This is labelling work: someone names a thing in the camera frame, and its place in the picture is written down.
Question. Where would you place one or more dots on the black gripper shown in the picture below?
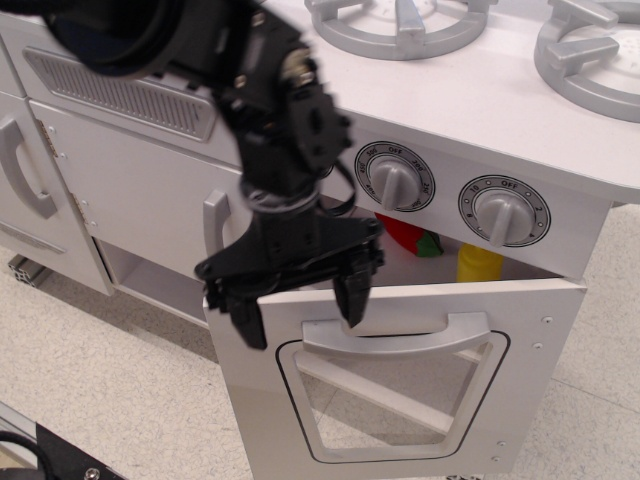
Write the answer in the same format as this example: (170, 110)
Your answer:
(287, 249)

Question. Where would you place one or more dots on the grey toy oven door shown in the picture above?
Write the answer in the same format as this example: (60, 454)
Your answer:
(307, 416)

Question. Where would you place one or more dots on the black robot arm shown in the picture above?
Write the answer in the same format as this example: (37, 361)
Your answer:
(264, 83)

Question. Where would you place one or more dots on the red toy pepper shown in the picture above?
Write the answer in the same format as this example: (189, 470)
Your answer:
(420, 242)

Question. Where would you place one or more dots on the middle grey temperature knob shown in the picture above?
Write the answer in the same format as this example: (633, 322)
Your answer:
(394, 176)

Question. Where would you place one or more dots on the yellow toy bottle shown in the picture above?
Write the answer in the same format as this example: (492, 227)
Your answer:
(475, 264)

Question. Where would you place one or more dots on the grey cabinet door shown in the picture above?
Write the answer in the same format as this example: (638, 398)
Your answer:
(143, 205)

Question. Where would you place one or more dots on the right grey timer knob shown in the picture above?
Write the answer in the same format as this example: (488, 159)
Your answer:
(504, 211)

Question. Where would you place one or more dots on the grey vent grille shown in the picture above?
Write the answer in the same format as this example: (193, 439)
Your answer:
(140, 100)

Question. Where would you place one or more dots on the grey toy kitchen unit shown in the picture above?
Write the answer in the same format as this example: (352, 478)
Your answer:
(137, 383)

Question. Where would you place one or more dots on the grey left door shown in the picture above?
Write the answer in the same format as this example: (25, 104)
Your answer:
(39, 217)

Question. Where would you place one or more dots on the left grey stove burner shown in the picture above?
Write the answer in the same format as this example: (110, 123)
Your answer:
(398, 30)

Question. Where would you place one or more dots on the grey stove burner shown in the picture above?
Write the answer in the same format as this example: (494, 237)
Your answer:
(398, 30)
(588, 52)

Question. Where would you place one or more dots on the right grey stove burner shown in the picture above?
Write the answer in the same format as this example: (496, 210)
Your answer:
(588, 52)

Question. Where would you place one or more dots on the grey cabinet door handle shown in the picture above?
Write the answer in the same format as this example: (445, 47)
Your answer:
(215, 213)

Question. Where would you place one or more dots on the aluminium frame rail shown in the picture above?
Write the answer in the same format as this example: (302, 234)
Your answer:
(28, 271)

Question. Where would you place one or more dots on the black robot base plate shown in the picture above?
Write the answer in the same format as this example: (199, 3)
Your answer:
(56, 458)

